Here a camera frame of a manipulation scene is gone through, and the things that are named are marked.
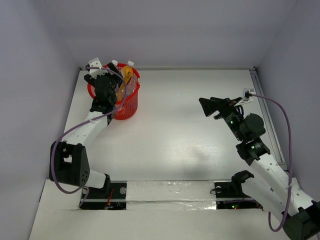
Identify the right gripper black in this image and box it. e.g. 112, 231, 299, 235
199, 96, 246, 141

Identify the orange bottle dark blue label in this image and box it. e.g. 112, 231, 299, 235
116, 60, 134, 101

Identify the clear bottle white cap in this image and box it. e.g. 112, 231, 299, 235
107, 60, 119, 74

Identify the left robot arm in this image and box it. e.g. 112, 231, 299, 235
49, 68, 123, 198

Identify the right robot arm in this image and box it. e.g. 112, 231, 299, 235
199, 97, 320, 240

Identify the red mesh plastic bin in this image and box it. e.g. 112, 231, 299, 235
86, 62, 141, 121

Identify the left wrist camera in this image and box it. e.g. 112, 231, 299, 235
85, 57, 107, 78

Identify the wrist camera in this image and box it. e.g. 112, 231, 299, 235
85, 57, 107, 78
235, 88, 256, 106

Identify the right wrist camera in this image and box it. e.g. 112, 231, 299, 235
235, 88, 256, 106

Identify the aluminium rail right edge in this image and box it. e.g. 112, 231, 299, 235
249, 67, 288, 173

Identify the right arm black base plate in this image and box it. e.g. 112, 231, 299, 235
210, 181, 263, 210

